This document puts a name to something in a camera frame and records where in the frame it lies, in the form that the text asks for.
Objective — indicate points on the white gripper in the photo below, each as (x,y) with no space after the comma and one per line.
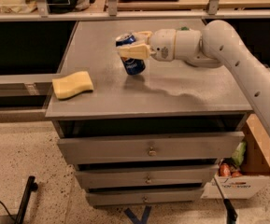
(162,44)

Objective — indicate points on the blue pepsi can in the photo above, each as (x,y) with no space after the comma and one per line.
(132,66)

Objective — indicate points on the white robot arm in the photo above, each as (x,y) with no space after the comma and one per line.
(215,45)

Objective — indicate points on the green snack bag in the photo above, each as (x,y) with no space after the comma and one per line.
(184,28)

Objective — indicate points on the yellow sponge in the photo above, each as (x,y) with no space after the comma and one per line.
(74,84)

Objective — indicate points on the grey drawer cabinet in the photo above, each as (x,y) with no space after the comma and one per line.
(167,98)

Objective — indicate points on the top grey drawer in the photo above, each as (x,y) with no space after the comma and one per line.
(161,147)

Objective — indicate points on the middle grey drawer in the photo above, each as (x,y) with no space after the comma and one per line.
(145,177)

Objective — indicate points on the cardboard box with snacks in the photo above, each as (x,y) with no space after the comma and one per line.
(254,170)

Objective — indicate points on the black stand leg left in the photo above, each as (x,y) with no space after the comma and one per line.
(31,186)

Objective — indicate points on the black stand leg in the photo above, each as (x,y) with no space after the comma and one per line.
(31,186)
(231,213)

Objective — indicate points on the black stand leg right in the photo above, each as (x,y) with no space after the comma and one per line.
(231,213)

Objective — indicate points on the metal shelf rail frame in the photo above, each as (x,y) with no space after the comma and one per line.
(104,10)

